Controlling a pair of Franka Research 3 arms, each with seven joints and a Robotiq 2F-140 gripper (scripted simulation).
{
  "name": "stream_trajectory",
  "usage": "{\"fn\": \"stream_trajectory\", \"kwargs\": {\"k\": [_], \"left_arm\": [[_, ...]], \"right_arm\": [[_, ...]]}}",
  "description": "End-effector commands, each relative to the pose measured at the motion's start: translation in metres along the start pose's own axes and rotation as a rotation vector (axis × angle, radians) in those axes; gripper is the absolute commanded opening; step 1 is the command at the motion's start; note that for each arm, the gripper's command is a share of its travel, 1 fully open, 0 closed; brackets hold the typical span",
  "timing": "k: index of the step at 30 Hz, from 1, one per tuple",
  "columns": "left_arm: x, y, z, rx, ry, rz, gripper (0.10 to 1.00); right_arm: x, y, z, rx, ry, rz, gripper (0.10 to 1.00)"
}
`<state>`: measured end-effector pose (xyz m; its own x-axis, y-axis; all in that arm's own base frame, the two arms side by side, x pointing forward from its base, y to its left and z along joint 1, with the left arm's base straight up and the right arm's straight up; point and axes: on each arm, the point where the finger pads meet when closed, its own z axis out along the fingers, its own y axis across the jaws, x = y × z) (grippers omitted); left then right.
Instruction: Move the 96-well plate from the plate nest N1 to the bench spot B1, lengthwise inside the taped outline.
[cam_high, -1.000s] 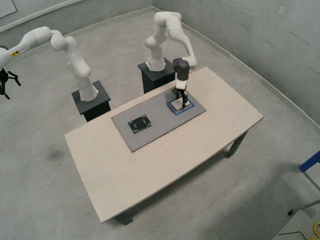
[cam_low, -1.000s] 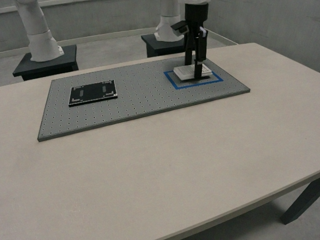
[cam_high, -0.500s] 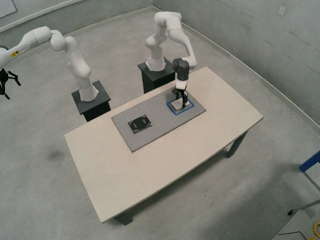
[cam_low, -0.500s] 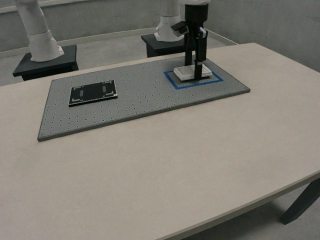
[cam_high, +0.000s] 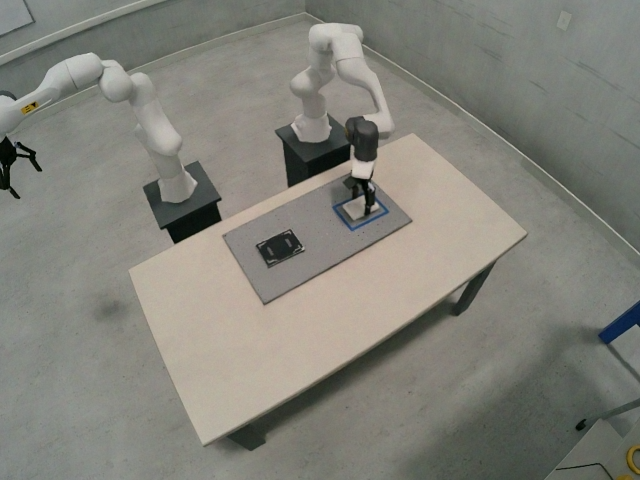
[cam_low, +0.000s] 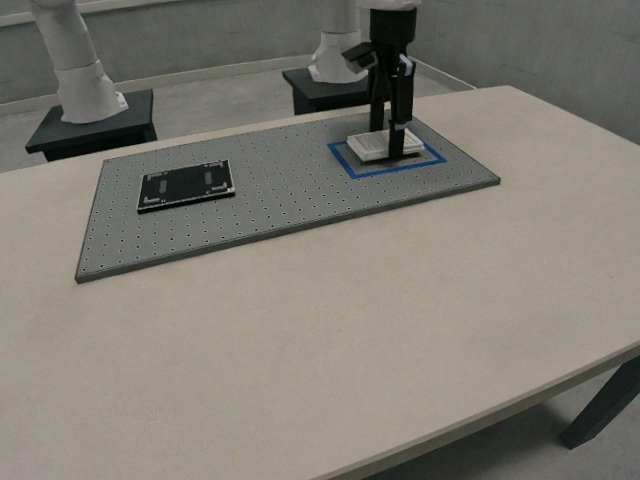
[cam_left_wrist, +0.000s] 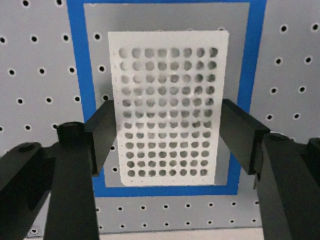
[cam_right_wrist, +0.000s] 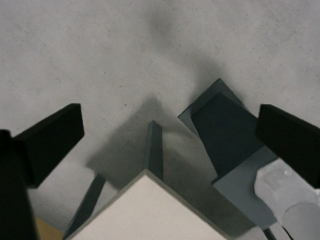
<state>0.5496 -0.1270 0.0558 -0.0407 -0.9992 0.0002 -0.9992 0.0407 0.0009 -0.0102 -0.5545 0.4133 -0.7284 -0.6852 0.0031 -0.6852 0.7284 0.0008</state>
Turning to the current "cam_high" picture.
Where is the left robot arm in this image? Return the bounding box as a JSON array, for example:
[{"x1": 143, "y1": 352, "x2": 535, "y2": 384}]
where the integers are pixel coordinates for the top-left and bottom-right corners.
[{"x1": 290, "y1": 23, "x2": 395, "y2": 193}]

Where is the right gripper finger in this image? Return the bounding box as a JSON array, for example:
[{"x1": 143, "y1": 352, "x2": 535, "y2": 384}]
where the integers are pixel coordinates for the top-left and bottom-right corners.
[
  {"x1": 11, "y1": 141, "x2": 43, "y2": 172},
  {"x1": 0, "y1": 157, "x2": 20, "y2": 199}
]

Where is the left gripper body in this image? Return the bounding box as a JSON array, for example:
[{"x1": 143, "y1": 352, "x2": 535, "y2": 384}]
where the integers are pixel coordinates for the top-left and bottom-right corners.
[{"x1": 357, "y1": 169, "x2": 374, "y2": 188}]

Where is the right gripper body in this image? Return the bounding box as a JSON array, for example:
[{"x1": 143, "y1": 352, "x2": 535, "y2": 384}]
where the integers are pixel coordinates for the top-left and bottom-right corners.
[{"x1": 0, "y1": 136, "x2": 17, "y2": 165}]

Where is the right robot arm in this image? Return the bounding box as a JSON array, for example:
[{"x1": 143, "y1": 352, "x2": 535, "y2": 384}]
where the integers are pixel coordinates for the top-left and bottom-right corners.
[{"x1": 0, "y1": 53, "x2": 197, "y2": 203}]

